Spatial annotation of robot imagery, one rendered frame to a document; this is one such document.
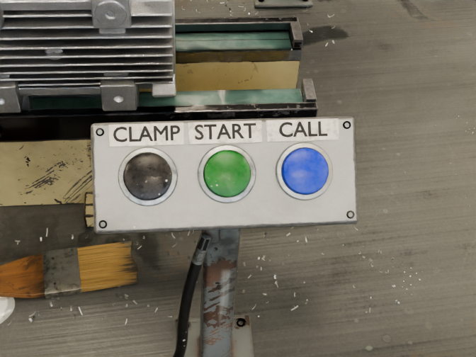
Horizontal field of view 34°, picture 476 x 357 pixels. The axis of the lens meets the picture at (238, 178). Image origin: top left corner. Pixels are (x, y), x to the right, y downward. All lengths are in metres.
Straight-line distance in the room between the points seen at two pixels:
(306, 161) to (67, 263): 0.35
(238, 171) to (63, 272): 0.32
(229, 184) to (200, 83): 0.37
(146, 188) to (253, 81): 0.38
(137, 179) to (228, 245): 0.11
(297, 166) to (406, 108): 0.48
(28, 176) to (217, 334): 0.26
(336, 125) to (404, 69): 0.51
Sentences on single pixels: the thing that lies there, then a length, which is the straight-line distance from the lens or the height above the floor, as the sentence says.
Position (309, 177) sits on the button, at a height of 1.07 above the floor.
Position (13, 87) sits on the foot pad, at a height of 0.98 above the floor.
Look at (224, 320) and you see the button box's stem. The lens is 0.66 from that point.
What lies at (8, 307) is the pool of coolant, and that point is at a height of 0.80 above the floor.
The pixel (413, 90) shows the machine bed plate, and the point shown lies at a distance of 0.99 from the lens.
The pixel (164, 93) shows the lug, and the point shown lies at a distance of 0.71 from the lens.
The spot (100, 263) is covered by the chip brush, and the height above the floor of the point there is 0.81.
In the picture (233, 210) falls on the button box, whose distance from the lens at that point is 0.50.
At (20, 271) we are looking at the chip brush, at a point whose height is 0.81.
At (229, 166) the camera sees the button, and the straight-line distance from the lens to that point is 0.49.
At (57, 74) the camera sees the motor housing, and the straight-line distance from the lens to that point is 0.69.
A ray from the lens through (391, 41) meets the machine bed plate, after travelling 1.06.
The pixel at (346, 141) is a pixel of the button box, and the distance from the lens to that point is 0.51.
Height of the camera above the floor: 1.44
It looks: 48 degrees down
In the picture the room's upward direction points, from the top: 4 degrees clockwise
